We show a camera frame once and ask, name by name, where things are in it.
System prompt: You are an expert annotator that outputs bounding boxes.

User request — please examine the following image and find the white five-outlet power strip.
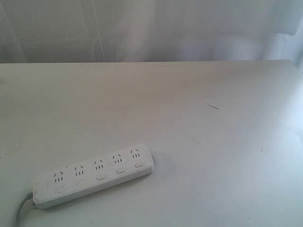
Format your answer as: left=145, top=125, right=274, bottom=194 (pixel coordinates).
left=33, top=145, right=154, bottom=209

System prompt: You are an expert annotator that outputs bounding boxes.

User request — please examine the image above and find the white backdrop curtain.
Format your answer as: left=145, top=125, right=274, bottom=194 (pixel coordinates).
left=0, top=0, right=303, bottom=69

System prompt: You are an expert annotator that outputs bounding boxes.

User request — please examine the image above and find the grey cable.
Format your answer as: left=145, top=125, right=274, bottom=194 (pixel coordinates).
left=15, top=192, right=34, bottom=227

